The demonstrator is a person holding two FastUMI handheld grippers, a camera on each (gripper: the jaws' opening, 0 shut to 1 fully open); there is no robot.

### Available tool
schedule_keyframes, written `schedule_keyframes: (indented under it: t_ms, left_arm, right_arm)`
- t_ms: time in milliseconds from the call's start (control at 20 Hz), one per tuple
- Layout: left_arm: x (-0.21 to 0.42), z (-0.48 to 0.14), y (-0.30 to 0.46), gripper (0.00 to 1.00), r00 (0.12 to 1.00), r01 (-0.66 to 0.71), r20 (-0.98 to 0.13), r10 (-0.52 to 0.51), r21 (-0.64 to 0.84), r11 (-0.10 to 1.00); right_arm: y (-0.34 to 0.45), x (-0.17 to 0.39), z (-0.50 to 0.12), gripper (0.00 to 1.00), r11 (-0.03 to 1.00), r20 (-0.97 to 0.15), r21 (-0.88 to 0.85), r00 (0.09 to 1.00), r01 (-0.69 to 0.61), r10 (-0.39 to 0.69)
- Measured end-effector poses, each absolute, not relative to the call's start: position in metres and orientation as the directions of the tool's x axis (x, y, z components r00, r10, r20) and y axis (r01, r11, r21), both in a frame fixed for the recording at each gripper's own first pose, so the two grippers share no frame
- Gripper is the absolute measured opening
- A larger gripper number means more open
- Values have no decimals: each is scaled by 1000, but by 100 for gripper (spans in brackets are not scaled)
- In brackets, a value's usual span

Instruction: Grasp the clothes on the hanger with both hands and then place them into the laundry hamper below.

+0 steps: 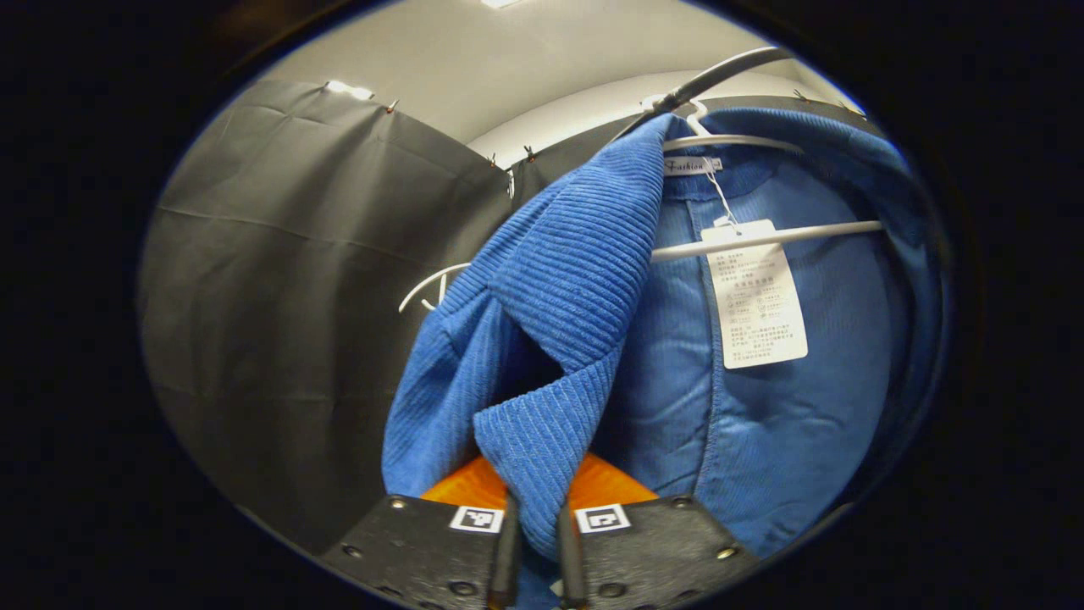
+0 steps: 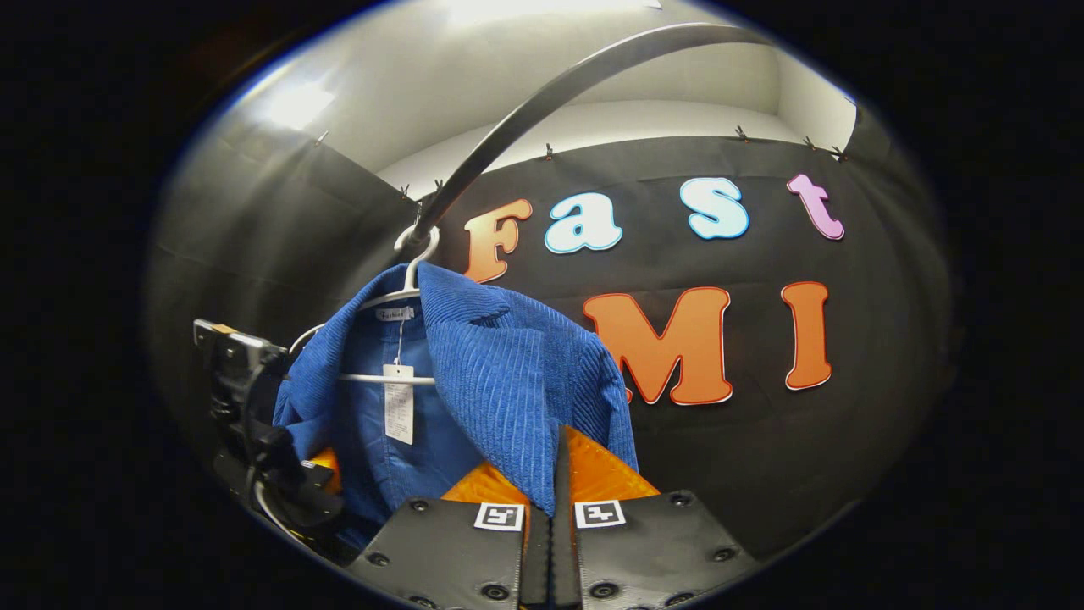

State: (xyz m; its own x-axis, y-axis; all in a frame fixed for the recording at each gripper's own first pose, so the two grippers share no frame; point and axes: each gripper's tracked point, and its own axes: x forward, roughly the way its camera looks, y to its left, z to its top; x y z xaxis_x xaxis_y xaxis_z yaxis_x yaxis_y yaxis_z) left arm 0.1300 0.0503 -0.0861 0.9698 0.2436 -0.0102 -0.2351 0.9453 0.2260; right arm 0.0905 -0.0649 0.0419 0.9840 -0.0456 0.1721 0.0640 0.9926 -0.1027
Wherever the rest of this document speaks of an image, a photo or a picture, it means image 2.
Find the white clothes hanger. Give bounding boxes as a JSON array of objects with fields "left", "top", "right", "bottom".
[{"left": 288, "top": 225, "right": 442, "bottom": 387}]

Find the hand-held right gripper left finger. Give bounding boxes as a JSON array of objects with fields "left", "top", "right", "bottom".
[{"left": 346, "top": 460, "right": 553, "bottom": 610}]

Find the plain black backdrop cloth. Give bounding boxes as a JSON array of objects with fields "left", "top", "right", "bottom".
[{"left": 144, "top": 127, "right": 424, "bottom": 509}]

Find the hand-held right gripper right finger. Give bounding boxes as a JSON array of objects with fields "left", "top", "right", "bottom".
[{"left": 549, "top": 424, "right": 760, "bottom": 610}]

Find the black clothes rack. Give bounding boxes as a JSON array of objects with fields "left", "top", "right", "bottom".
[{"left": 413, "top": 23, "right": 773, "bottom": 248}]

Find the blue corduroy jacket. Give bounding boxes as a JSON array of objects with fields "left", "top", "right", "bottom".
[{"left": 273, "top": 261, "right": 640, "bottom": 552}]

